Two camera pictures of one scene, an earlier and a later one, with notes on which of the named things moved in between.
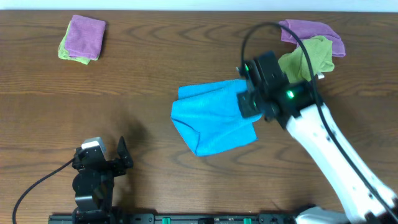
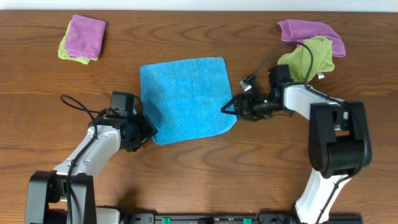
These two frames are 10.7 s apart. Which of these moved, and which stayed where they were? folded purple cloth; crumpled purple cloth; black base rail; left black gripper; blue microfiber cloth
Moved: blue microfiber cloth; left black gripper
Stayed: black base rail; crumpled purple cloth; folded purple cloth
